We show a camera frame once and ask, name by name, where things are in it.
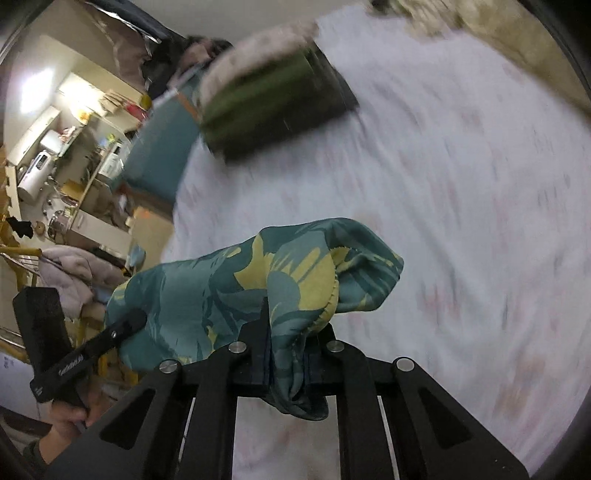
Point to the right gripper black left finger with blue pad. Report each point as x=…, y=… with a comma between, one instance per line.
x=256, y=336

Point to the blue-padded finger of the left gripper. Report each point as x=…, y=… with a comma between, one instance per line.
x=128, y=325

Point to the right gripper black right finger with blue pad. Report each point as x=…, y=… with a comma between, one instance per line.
x=320, y=364

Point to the teal yellow floral pants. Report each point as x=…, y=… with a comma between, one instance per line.
x=301, y=274

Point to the person's left hand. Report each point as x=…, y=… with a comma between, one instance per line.
x=65, y=418

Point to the pink cloth on rack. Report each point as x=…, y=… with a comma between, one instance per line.
x=80, y=277

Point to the white appliance on counter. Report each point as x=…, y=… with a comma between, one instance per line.
x=34, y=178

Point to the teal pillow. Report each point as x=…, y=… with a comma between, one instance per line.
x=154, y=160

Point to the white floral bed sheet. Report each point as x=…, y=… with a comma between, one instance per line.
x=478, y=176

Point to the stack of folded green clothes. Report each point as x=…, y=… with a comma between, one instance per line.
x=270, y=87

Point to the beige blanket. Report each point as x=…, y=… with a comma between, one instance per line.
x=507, y=26

